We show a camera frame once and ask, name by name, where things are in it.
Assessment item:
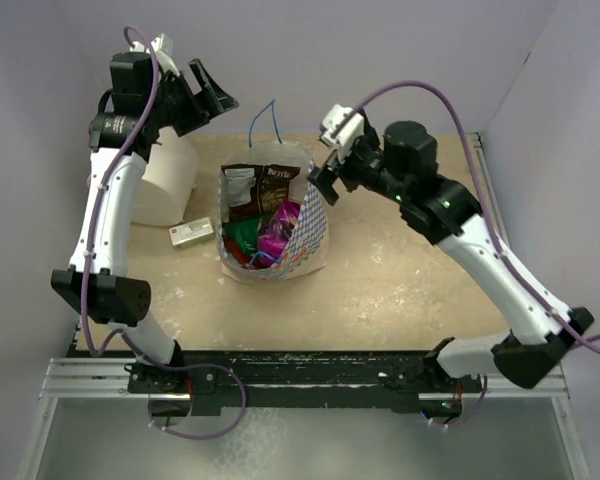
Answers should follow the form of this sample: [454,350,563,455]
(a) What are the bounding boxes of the magenta snack bag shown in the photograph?
[257,200,301,268]

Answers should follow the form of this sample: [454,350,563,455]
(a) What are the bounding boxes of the small green white box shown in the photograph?
[169,217,215,250]

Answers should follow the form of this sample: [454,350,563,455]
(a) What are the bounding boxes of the red orange snack bag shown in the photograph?
[223,237,251,269]

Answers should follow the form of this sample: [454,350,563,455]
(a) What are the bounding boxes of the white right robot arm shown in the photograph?
[308,114,593,391]

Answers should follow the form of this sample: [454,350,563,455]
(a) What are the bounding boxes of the green chips bag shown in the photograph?
[223,216,261,256]

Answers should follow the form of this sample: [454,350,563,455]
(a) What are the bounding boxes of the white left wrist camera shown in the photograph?
[151,33,181,76]

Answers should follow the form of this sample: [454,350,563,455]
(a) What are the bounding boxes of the white paper towel roll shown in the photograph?
[132,127,199,227]

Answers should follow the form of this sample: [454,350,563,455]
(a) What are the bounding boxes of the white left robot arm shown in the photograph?
[51,48,239,392]

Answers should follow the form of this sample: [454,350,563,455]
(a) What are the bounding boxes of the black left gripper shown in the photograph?
[146,60,238,137]

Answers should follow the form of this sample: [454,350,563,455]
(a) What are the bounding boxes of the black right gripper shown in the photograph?
[306,128,409,206]

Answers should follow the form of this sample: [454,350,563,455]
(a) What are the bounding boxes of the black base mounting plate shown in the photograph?
[124,350,483,417]

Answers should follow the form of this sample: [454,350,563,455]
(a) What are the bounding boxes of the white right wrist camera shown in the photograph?
[318,104,365,154]

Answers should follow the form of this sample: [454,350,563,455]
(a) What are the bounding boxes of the brown chips bag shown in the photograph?
[222,164,301,221]

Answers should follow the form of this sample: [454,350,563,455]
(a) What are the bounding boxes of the aluminium rail frame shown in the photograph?
[19,132,591,480]

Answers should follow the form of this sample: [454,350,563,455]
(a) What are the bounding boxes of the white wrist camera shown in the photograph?
[318,104,365,154]
[151,33,181,76]

